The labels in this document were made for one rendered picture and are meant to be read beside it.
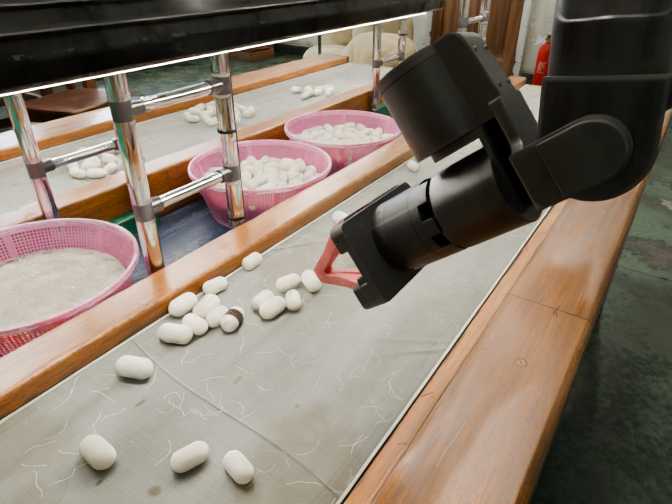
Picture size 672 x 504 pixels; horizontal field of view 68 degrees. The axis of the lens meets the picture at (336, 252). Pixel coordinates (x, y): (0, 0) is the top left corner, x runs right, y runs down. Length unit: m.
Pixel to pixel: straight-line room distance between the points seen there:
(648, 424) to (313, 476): 1.33
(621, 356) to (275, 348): 1.46
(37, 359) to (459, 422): 0.40
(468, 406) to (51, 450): 0.36
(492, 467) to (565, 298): 0.26
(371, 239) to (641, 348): 1.63
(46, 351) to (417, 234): 0.39
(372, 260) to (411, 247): 0.03
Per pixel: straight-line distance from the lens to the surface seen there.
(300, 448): 0.46
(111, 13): 0.37
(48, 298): 0.72
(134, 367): 0.54
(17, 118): 0.82
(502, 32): 5.46
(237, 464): 0.44
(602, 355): 1.85
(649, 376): 1.84
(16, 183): 1.11
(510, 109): 0.32
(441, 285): 0.66
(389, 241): 0.36
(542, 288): 0.64
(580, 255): 0.73
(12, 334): 0.63
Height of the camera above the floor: 1.11
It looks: 31 degrees down
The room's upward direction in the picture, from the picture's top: straight up
